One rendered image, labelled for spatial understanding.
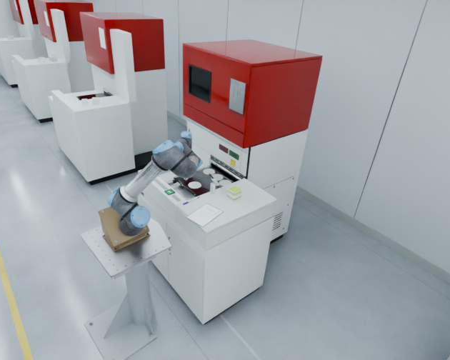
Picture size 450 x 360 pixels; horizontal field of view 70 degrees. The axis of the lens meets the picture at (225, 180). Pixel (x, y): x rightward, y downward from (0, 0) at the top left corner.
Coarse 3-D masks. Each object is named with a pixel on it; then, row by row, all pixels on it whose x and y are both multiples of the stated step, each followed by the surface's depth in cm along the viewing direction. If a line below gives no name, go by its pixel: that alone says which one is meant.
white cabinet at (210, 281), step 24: (144, 192) 253; (168, 216) 230; (192, 240) 210; (240, 240) 220; (264, 240) 242; (168, 264) 259; (192, 264) 221; (216, 264) 215; (240, 264) 235; (264, 264) 259; (192, 288) 233; (216, 288) 228; (240, 288) 250; (216, 312) 244
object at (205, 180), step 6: (210, 168) 273; (198, 174) 263; (204, 174) 263; (222, 174) 265; (180, 180) 254; (186, 180) 254; (192, 180) 255; (198, 180) 255; (204, 180) 256; (210, 180) 256; (186, 186) 246; (204, 186) 248; (210, 186) 248; (216, 186) 249; (198, 192) 241; (204, 192) 241
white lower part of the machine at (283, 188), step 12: (276, 180) 280; (288, 180) 291; (276, 192) 288; (288, 192) 301; (276, 204) 297; (288, 204) 310; (276, 216) 307; (288, 216) 322; (276, 228) 317; (276, 240) 333
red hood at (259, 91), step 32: (192, 64) 253; (224, 64) 223; (256, 64) 206; (288, 64) 225; (320, 64) 248; (192, 96) 265; (224, 96) 233; (256, 96) 219; (288, 96) 240; (224, 128) 244; (256, 128) 233; (288, 128) 257
